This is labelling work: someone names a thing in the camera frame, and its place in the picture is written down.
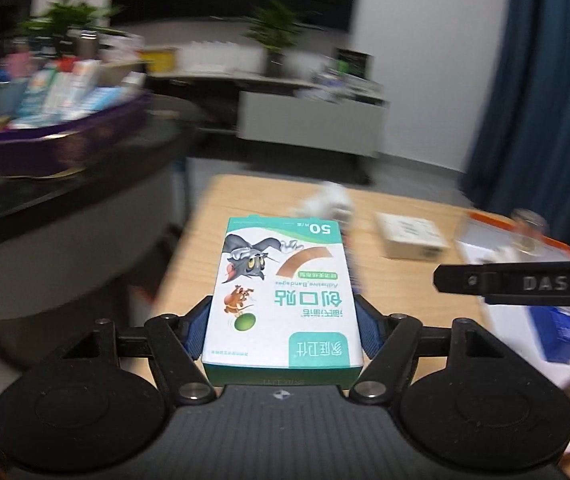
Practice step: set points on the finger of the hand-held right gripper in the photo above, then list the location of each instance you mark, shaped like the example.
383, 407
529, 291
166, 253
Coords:
460, 278

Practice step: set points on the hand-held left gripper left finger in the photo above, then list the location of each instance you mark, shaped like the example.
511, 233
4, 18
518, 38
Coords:
195, 332

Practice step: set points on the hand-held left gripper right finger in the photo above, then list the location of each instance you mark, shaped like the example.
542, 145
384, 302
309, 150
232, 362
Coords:
371, 330

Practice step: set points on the orange rimmed white tray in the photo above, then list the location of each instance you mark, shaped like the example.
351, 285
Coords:
495, 255

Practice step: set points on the green white bandage box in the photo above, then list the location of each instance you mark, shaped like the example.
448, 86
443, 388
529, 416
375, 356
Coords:
285, 285

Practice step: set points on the blue box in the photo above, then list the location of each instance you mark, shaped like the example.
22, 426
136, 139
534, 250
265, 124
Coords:
557, 332

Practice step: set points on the clear glass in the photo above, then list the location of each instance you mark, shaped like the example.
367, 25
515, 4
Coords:
530, 232

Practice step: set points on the small white cardboard box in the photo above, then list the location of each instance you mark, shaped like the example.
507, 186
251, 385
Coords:
410, 235

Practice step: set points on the black coffee table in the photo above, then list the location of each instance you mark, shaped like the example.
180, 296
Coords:
90, 190

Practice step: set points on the blue curtain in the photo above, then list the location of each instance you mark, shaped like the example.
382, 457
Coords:
540, 100

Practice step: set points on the white TV cabinet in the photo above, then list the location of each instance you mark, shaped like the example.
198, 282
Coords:
310, 120

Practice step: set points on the purple basket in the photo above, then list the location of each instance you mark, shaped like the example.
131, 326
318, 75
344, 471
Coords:
65, 145

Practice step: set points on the black and green box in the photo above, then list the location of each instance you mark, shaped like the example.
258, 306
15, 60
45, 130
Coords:
352, 63

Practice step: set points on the row of boxes in basket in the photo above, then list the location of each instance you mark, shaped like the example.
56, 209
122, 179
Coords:
60, 92

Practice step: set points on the yellow box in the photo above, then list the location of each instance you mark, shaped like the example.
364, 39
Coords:
160, 59

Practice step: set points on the row of white bottles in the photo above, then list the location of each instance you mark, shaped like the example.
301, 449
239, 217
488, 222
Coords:
220, 57

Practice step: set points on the metal flask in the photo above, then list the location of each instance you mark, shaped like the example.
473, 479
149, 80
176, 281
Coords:
87, 44

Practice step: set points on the potted plant in dark pot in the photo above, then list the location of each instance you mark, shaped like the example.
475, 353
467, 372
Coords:
275, 30

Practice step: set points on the potted plant in metal pot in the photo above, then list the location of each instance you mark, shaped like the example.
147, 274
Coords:
67, 15

